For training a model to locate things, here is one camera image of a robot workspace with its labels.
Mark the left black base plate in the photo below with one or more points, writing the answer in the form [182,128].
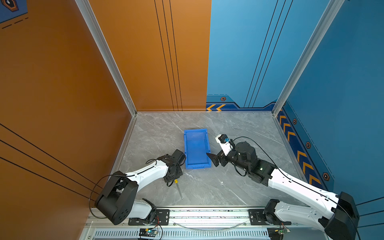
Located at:
[160,216]

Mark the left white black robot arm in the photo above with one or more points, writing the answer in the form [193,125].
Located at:
[117,201]

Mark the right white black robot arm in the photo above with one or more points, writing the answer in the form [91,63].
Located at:
[334,214]

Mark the right aluminium corner post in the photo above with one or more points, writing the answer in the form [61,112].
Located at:
[317,36]

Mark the left aluminium corner post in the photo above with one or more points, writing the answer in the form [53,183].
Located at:
[101,42]

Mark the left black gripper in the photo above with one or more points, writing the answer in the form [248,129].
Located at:
[169,179]

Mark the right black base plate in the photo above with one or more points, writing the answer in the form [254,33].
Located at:
[259,218]

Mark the aluminium front rail frame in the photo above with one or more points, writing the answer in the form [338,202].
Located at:
[199,223]

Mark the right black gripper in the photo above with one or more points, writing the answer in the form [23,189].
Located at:
[214,158]

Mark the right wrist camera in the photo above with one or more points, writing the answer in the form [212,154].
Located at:
[226,144]

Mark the blue plastic bin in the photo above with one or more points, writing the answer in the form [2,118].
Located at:
[196,148]

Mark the aluminium corner post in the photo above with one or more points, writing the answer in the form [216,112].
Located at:
[101,42]
[317,36]

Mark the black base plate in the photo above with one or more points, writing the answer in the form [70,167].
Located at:
[259,218]
[160,216]

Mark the yellow handled screwdriver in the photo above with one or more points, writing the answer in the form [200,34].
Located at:
[178,187]

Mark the left green circuit board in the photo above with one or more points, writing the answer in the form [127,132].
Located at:
[148,234]

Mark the right green circuit board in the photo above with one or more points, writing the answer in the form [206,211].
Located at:
[277,233]

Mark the green circuit board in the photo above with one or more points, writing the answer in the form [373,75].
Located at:
[148,234]
[277,233]

